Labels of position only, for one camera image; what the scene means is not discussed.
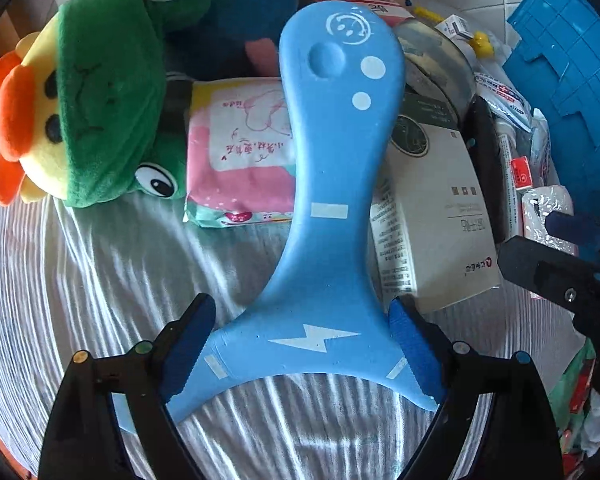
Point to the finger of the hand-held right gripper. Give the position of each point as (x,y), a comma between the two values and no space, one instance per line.
(580,227)
(540,265)

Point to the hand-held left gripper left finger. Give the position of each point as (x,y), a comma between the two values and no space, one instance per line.
(185,355)

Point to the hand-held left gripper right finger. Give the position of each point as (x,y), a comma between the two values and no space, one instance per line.
(415,355)

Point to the blue foam forked toy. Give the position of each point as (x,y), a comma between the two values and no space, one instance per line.
(330,160)

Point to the pink pig plush blue shirt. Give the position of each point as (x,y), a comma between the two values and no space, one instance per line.
(240,5)

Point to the clear plastic packet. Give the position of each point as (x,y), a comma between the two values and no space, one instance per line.
(542,205)

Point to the green red packet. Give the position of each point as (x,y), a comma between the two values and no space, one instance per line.
(575,385)

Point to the white box red label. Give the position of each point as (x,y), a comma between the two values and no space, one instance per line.
(517,165)

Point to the grey white carton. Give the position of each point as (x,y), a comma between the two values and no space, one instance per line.
(440,220)

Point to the black flat case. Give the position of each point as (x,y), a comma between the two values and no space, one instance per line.
(490,160)

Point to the white blue medical packet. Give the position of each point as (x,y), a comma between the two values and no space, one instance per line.
(505,97)

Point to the blue plastic crate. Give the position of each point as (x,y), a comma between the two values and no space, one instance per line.
(570,60)

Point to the pink tissue packet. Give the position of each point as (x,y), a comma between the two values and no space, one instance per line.
(240,160)

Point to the yellow duck toy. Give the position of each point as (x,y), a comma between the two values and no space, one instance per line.
(482,42)

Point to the small white box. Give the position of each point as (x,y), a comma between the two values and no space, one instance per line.
(456,26)

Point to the yellow plush green frog hat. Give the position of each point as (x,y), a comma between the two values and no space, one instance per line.
(105,85)

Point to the wooden frame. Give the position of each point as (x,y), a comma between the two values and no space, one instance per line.
(0,35)

